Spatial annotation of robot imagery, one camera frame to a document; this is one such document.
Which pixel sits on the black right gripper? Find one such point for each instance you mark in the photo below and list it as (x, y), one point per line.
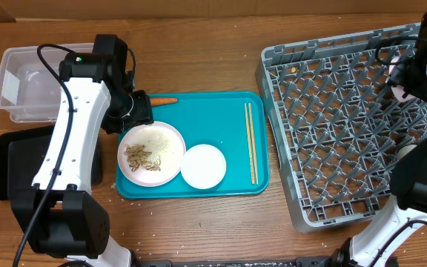
(401, 79)

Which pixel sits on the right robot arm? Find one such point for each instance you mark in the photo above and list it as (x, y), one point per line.
(406, 208)

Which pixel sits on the right wooden chopstick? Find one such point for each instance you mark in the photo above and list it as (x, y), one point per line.
(253, 144)

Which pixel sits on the white bowl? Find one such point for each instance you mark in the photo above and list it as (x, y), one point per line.
(203, 166)

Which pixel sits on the pink plate with food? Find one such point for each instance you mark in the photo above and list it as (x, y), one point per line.
(170, 162)

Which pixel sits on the grey dishwasher rack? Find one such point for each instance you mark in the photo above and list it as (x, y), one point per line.
(336, 123)

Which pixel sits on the small white cup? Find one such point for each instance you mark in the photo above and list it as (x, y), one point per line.
(405, 150)

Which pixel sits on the clear plastic bin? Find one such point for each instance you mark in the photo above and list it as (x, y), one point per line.
(28, 92)

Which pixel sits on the left wooden chopstick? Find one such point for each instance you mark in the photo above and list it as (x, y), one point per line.
(249, 143)

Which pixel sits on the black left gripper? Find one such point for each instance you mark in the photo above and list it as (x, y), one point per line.
(144, 114)

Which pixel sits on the black bin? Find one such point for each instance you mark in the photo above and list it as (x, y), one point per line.
(21, 155)

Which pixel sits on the orange carrot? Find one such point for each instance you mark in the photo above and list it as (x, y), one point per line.
(162, 101)

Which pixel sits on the rice and meat leftovers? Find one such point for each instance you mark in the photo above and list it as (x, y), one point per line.
(145, 149)

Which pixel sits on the teal serving tray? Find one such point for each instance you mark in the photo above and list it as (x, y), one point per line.
(217, 119)

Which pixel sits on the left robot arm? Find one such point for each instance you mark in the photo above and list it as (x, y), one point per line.
(57, 214)

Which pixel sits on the wooden chopstick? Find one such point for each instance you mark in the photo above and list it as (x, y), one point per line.
(249, 143)
(253, 144)

